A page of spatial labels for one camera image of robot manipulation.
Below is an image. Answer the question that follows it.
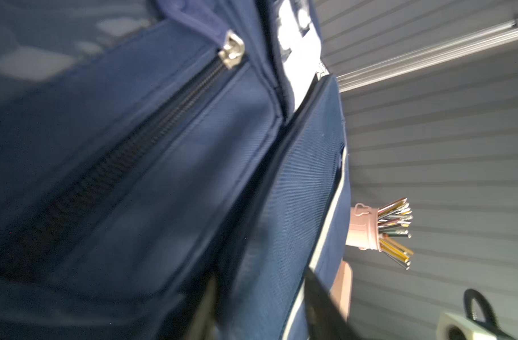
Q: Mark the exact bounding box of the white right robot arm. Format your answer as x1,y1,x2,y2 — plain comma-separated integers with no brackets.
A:
436,313,515,340

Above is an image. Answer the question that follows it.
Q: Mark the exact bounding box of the pink pencil case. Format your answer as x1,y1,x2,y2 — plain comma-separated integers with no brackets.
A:
330,261,353,321

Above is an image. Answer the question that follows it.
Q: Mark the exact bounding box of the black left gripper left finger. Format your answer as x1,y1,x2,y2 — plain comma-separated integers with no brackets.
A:
165,276,219,340

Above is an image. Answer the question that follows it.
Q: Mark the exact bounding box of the black right cable conduit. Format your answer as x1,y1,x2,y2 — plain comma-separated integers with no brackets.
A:
462,288,500,330

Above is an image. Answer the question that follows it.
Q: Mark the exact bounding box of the bundle of coloured pencils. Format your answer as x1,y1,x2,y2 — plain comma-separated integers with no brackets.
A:
376,198,414,271

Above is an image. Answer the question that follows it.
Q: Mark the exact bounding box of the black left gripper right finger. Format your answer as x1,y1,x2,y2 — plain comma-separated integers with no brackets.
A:
304,268,361,340

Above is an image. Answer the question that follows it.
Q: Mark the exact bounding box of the pink pencil cup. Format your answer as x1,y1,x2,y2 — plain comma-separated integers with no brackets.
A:
345,203,381,252

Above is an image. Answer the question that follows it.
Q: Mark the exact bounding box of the navy blue student backpack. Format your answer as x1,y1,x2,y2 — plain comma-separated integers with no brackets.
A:
0,1,351,339

